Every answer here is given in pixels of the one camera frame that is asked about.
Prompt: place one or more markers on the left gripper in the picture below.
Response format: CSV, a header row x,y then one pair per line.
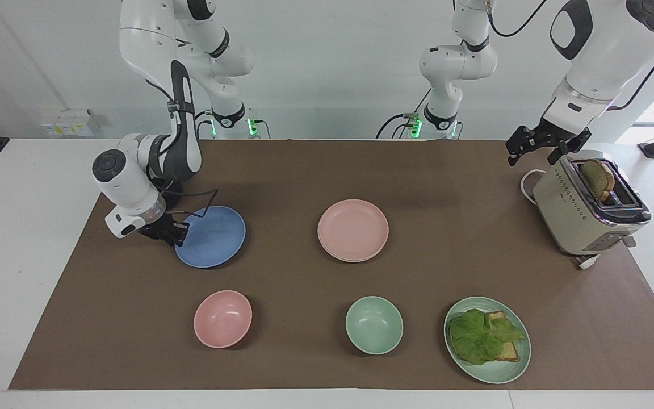
x,y
554,135

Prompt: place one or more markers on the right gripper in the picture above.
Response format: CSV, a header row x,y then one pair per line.
x,y
156,229

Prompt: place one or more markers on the blue plate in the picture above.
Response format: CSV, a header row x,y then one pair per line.
x,y
216,238

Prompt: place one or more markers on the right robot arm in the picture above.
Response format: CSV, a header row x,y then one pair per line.
x,y
145,34

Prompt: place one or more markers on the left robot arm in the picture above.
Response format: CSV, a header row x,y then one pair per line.
x,y
605,51

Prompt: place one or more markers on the bread slice in toaster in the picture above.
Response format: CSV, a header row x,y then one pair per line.
x,y
596,176

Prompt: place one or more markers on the beige toaster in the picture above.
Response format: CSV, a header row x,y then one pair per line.
x,y
565,216

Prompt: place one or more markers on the pink bowl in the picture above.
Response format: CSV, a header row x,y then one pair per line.
x,y
222,318

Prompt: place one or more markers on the white plug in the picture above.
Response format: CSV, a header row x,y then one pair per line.
x,y
588,262

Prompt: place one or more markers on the toasted bread slice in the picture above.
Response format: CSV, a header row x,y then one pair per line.
x,y
510,352
497,317

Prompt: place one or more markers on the pink plate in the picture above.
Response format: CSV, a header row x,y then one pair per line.
x,y
353,227

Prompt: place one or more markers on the beige plate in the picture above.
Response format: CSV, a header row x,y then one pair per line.
x,y
353,261

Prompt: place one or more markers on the green lettuce leaf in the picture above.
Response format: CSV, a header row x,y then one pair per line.
x,y
477,338

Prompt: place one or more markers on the green plate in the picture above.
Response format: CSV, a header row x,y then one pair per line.
x,y
497,372

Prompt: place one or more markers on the green bowl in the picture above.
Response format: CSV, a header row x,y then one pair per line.
x,y
374,324

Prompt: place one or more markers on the white wall socket box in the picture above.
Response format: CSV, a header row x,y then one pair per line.
x,y
68,124

